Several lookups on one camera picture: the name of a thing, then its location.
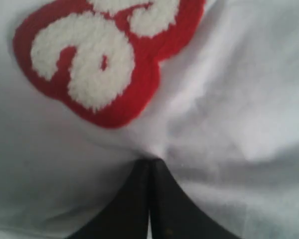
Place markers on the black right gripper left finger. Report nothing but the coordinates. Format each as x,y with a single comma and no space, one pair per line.
127,215

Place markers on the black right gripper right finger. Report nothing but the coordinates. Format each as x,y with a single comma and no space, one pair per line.
173,215

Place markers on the white t-shirt with red lettering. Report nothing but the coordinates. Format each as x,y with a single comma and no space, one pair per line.
225,119

